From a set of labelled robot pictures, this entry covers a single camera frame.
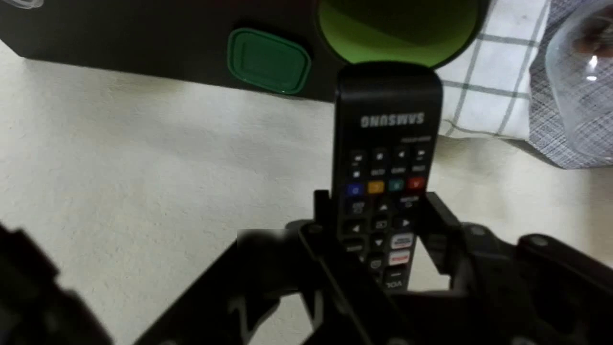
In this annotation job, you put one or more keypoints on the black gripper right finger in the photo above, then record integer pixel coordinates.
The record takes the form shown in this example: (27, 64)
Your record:
(446, 224)

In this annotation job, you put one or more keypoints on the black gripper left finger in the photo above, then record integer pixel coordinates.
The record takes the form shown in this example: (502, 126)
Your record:
(322, 212)

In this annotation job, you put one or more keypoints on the black Samsung remote control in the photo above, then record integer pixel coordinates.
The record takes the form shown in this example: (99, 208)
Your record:
(383, 147)

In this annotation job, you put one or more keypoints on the white checkered cloth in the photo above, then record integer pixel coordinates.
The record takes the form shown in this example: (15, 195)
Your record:
(490, 84)

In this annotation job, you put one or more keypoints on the green square plastic lid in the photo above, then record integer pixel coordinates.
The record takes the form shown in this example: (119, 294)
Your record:
(268, 61)

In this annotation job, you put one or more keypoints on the clear drinking glass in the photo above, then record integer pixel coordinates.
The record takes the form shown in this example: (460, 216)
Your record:
(580, 78)

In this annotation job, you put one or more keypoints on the black side table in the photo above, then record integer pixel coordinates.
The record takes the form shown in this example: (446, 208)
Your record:
(126, 32)

